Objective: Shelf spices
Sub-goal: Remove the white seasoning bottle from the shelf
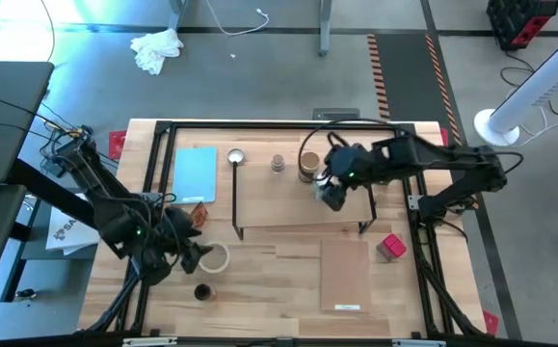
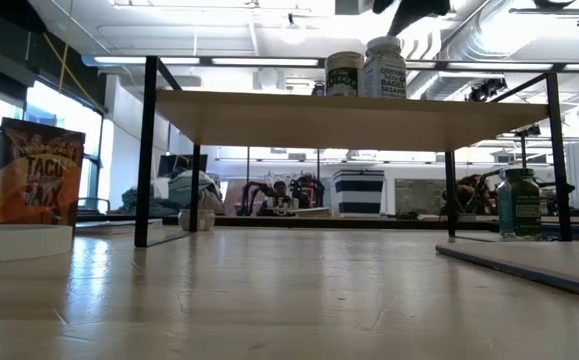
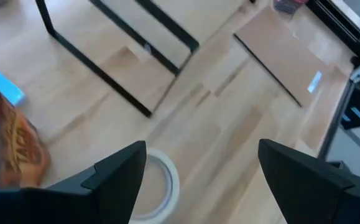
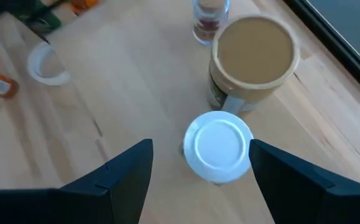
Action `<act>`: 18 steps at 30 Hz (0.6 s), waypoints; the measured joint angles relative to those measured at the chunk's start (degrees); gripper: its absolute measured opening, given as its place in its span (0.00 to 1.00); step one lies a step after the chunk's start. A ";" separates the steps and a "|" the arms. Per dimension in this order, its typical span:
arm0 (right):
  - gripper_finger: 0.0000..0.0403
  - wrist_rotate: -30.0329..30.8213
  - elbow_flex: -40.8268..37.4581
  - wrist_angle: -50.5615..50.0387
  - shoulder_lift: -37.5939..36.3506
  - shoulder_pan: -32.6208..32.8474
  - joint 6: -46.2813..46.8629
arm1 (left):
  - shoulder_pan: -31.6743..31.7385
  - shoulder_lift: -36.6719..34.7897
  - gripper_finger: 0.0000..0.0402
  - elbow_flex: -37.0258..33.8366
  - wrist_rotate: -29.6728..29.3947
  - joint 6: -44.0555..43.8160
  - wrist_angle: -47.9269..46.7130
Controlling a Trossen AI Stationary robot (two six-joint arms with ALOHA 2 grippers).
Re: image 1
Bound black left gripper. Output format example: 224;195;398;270
155;206;215;276

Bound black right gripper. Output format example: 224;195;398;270
320;143;371;212

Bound white-lidded spice jar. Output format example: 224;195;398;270
312;180;331;201

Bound masking tape roll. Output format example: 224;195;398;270
197;240;232;275

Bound black-lidded spice jar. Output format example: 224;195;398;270
194;282;217;303

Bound orange taco seasoning packet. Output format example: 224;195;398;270
189;201;211;229

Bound gold-lidded furikake jar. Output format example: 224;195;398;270
298;150;322;185

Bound wooden shelf black metal frame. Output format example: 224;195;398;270
231;161;379;241

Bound red-lidded patterned spice tin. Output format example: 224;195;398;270
376;233;408;263

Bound brown cardboard sheet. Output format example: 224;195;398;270
319;239;373;312

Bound grey floor outlet box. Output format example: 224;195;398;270
312;107;361;121

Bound light blue board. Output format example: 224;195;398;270
171;146;219;205

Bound printed white paper sheet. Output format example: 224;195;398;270
45;192;102;256

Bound dark mat with orange stripes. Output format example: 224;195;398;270
366;32;481;211

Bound grey metal desk leg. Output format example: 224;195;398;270
167;0;189;31
318;0;333;57

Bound small black device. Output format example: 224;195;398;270
14;287;38;304

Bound white crumpled cloth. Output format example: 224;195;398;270
129;27;185;76

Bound white tower fan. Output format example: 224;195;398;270
472;33;558;148

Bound black and red crate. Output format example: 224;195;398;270
486;0;558;52

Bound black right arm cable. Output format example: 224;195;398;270
299;118;400;170

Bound silver metal bracket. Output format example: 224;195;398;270
122;336;178;347
392;338;447;347

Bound red corner bracket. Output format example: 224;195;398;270
439;126;452;156
481;309;501;337
108;129;128;161

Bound white cable with plug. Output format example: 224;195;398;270
204;0;271;38

